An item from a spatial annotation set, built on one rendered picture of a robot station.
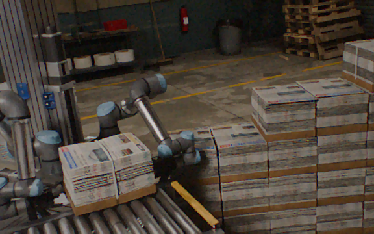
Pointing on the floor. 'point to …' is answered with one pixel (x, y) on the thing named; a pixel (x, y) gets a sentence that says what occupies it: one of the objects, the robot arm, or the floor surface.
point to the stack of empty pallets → (307, 36)
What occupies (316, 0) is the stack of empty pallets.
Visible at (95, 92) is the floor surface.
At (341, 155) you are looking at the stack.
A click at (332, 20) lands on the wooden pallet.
